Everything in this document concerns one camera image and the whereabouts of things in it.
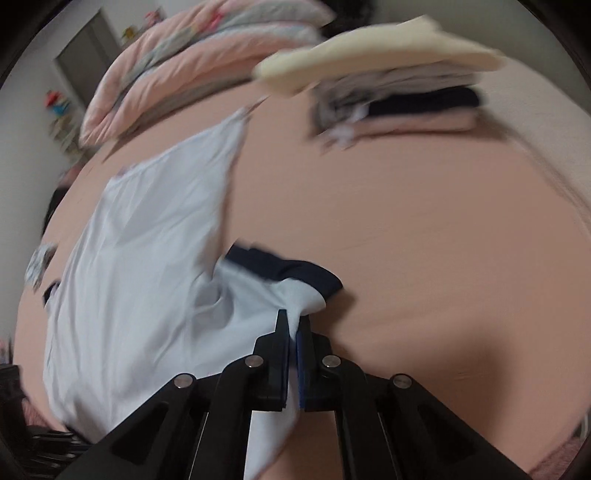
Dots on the pink bed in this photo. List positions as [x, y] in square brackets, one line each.
[415, 230]

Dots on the cream folded garment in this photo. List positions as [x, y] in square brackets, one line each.
[369, 50]

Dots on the white shelf rack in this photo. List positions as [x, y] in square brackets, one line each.
[67, 134]

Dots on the grey door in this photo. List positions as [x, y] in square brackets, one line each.
[87, 50]

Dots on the dark glass wardrobe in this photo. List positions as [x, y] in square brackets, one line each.
[351, 14]

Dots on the red-capped plush toy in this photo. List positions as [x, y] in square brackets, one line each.
[57, 102]

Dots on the light blue shirt navy trim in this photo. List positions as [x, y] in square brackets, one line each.
[147, 277]

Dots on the white bed pad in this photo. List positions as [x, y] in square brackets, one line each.
[554, 138]

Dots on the pink folded garment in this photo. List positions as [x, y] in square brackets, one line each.
[415, 122]

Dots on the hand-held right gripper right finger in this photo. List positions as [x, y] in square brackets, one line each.
[303, 369]

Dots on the white folded garment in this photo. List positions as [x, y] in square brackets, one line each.
[351, 97]

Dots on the black bag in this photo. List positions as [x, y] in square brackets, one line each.
[53, 207]

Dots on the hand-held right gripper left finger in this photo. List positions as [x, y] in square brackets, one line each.
[272, 369]

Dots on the grey patterned cloth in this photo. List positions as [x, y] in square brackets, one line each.
[41, 265]

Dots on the pink folded quilt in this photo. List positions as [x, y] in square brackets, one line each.
[184, 55]

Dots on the navy folded garment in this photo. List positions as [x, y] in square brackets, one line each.
[425, 104]

